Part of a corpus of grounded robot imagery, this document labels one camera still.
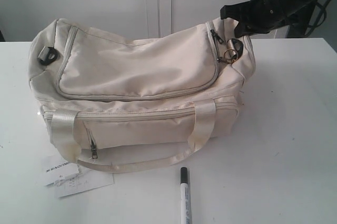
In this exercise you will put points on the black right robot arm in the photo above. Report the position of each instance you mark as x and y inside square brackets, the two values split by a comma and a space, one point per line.
[296, 6]

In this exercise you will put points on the cream fabric duffel bag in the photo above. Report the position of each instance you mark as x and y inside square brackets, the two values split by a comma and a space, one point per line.
[118, 105]

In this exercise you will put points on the white brand hang tag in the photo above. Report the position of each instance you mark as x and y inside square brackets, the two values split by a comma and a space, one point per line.
[55, 168]

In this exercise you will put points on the black and white marker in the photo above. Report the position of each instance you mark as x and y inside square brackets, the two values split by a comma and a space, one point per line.
[186, 216]

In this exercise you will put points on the white printed paper tag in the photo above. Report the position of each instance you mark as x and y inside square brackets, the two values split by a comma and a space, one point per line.
[86, 180]

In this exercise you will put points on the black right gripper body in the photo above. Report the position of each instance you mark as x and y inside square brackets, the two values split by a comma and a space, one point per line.
[267, 15]

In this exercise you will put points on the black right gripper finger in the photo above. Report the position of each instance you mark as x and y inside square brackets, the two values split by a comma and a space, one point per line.
[244, 28]
[236, 11]

